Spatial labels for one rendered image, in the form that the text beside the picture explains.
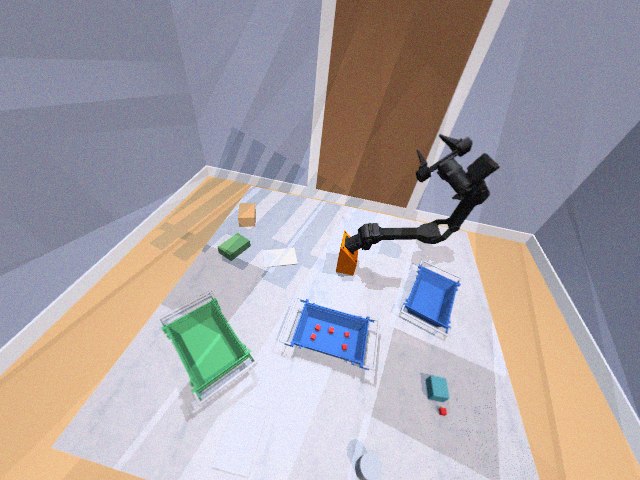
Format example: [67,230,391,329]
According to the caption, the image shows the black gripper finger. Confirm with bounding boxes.
[439,134,463,151]
[417,150,428,169]

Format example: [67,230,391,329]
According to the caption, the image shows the green rectangular block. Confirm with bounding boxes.
[217,233,250,261]

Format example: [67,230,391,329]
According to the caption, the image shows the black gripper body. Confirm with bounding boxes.
[416,137,472,183]

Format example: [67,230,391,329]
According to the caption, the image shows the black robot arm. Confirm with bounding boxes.
[344,153,499,254]

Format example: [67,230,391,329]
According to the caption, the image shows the grey cylinder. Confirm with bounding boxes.
[355,453,382,480]

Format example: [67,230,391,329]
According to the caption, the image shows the teal cube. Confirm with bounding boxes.
[426,376,449,402]

